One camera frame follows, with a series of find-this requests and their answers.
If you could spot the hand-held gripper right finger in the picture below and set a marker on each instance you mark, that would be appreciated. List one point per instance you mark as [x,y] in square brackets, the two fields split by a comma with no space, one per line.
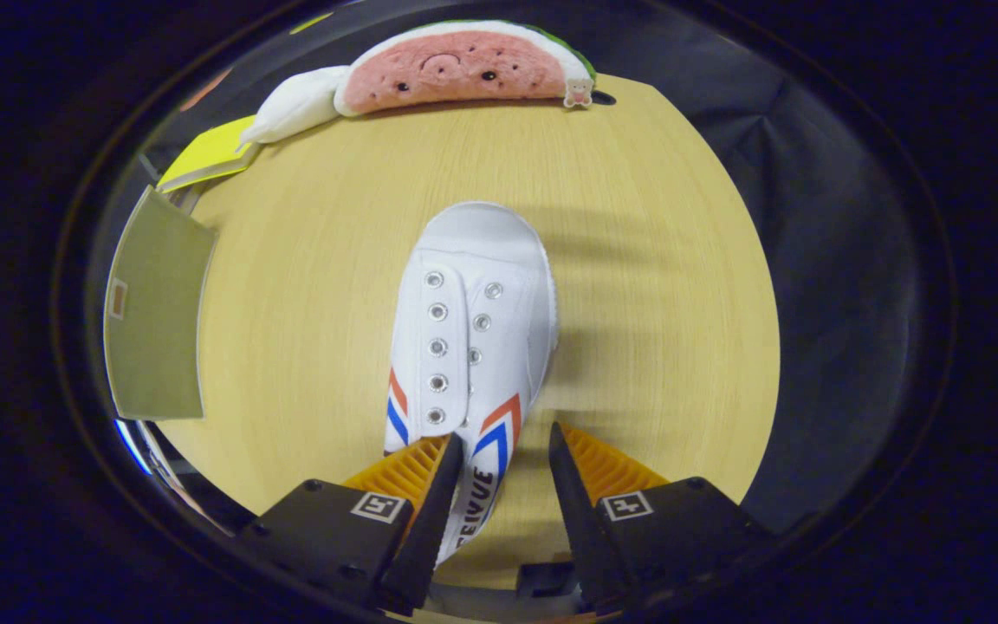
[573,511]

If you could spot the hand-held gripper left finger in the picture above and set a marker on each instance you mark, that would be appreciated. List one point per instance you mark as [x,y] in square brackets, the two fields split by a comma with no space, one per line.
[434,511]

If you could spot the white canvas shoe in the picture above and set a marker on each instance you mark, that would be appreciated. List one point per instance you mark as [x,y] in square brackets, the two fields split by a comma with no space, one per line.
[482,329]

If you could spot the pale fabric storage box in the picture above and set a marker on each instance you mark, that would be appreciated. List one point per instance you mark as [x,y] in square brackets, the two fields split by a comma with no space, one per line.
[157,312]

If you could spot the blue printed board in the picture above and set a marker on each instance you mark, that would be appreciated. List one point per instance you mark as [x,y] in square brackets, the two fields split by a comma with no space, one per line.
[131,444]

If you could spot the yellow book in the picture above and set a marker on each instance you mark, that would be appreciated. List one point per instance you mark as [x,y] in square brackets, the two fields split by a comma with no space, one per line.
[209,156]

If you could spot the white plush toy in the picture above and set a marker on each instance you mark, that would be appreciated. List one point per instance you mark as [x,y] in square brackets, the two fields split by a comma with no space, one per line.
[295,104]

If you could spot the watermelon slice plush toy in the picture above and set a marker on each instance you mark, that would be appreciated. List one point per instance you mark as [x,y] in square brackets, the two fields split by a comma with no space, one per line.
[456,69]

